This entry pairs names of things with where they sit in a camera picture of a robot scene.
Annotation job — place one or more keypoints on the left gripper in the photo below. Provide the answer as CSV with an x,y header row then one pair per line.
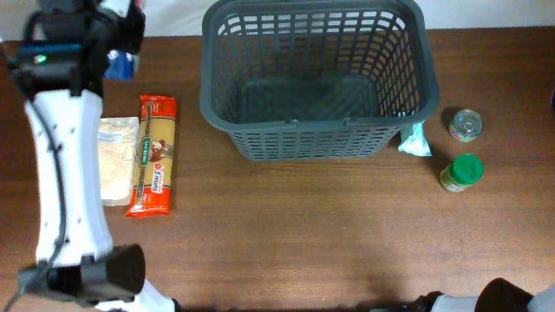
x,y
133,38

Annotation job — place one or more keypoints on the blue pasta box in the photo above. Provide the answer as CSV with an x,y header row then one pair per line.
x,y
122,66

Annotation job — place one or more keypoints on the clear bag of grains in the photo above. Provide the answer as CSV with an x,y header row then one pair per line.
x,y
117,141

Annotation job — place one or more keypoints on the orange spaghetti packet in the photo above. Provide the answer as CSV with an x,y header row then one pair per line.
x,y
151,188

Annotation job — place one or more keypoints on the grey plastic shopping basket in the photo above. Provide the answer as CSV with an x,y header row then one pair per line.
x,y
289,80

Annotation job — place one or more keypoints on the small tin can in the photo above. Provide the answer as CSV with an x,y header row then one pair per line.
x,y
466,125

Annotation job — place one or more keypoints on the green lid glass jar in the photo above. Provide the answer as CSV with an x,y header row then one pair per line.
x,y
461,173

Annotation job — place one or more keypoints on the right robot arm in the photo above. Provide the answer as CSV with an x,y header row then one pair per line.
x,y
499,295

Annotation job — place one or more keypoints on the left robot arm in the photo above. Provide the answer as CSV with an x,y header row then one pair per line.
x,y
59,68

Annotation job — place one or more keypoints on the light green crumpled packet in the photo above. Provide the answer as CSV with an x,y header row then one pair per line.
x,y
413,140

